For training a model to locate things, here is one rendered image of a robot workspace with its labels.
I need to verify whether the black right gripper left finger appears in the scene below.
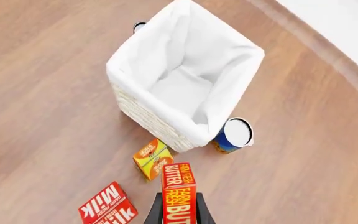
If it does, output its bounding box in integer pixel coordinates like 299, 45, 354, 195
144, 192, 165, 224

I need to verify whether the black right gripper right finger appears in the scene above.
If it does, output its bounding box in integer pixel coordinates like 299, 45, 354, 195
196, 192, 218, 224

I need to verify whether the red butter box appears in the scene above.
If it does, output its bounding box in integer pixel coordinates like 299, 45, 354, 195
161, 162, 201, 224

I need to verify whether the white lined woven basket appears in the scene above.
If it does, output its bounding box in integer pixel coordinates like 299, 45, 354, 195
105, 0, 266, 154

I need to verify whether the red milk carton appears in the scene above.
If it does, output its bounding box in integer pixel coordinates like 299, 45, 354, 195
78, 181, 139, 224

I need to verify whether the yellow orange juice carton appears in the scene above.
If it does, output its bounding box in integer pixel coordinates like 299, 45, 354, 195
132, 138, 175, 182

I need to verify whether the blue tin with white lid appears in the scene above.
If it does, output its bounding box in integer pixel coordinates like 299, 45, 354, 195
211, 117, 256, 155

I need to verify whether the dark tin with white lid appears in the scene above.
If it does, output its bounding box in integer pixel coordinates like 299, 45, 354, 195
133, 21, 148, 34

